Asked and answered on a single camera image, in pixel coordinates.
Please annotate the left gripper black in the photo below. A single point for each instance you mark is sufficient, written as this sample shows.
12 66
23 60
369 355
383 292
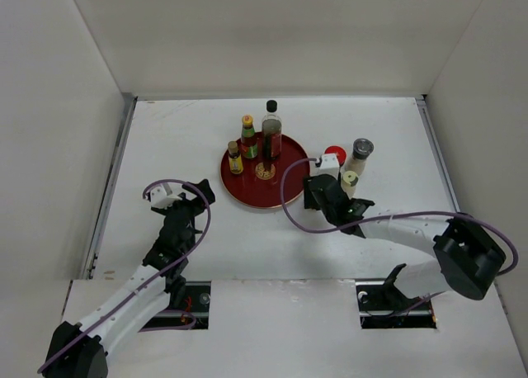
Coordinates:
196 203

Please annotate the green lid spice shaker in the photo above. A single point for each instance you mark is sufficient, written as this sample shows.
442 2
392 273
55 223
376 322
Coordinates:
349 180

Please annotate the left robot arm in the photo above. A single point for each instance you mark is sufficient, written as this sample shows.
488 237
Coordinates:
84 349

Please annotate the yellow label small bottle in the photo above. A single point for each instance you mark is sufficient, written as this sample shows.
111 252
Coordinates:
235 158

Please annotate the red round tray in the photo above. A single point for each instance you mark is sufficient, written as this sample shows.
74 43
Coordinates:
258 188

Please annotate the tall dark vinegar bottle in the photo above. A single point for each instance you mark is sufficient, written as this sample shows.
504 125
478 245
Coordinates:
271 131

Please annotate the grey lid salt grinder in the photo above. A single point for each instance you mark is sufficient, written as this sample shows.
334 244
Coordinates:
362 148

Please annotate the green label chili sauce bottle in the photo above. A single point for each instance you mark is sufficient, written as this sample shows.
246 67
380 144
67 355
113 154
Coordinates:
248 139

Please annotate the red lid sauce jar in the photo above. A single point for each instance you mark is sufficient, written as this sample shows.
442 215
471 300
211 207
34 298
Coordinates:
340 152

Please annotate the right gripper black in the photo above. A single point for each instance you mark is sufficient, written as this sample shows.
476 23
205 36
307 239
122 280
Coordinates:
309 199

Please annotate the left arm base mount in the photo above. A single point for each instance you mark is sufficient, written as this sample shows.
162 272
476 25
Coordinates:
189 309

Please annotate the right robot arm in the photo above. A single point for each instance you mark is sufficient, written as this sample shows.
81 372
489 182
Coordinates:
464 257

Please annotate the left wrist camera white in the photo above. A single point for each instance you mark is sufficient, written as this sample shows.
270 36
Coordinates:
161 196

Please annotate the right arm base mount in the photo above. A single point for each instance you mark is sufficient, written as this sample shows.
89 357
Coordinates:
382 306

